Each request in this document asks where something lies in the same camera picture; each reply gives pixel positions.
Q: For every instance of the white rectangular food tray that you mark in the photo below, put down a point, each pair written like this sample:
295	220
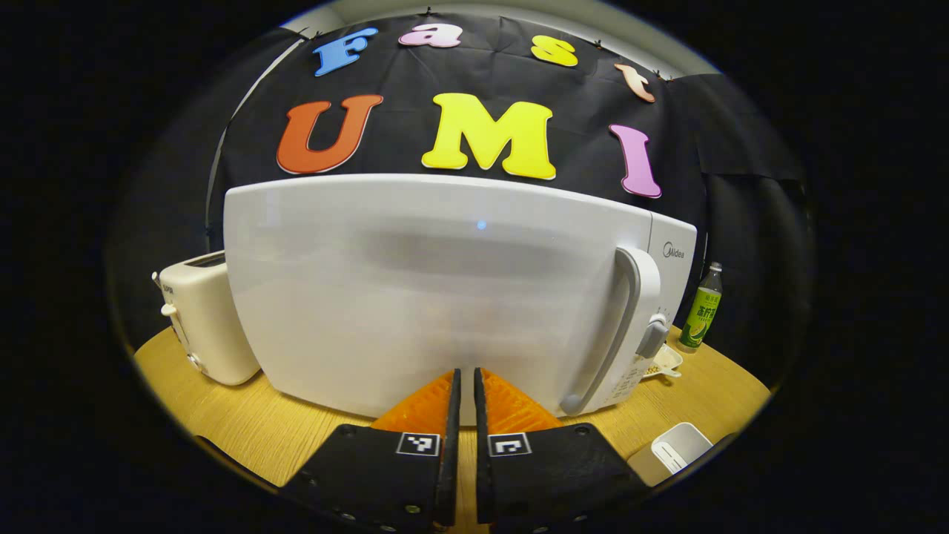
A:
678	449

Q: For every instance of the white microwave oven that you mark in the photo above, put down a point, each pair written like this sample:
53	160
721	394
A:
408	297

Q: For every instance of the green tea bottle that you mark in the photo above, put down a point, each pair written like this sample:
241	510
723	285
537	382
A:
700	315

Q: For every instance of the white toaster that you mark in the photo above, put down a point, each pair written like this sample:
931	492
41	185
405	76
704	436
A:
211	326

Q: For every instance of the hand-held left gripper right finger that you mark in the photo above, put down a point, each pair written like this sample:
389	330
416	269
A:
482	475

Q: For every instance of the white divided tray of beans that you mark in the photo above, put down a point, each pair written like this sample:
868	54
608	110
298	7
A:
663	362

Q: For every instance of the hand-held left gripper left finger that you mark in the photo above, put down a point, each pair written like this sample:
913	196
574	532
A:
451	460

